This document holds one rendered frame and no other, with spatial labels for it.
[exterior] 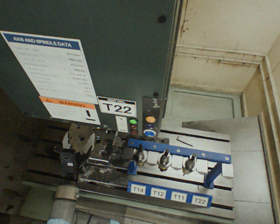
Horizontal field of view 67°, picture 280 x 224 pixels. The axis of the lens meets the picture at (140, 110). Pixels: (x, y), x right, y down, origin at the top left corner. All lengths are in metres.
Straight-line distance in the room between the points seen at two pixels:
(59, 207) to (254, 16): 1.47
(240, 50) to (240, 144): 0.67
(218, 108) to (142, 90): 1.56
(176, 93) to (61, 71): 1.58
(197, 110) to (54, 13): 1.65
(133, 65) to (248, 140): 1.30
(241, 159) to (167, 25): 1.30
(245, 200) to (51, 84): 1.25
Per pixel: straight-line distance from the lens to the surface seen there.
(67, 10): 0.40
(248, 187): 1.50
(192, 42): 1.67
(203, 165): 1.00
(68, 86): 0.54
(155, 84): 0.45
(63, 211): 0.79
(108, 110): 0.57
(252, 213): 1.47
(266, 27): 1.67
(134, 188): 1.22
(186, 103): 1.95
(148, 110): 0.53
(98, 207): 1.41
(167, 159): 0.92
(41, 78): 0.56
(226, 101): 2.07
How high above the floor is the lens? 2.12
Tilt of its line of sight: 56 degrees down
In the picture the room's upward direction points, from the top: 1 degrees counter-clockwise
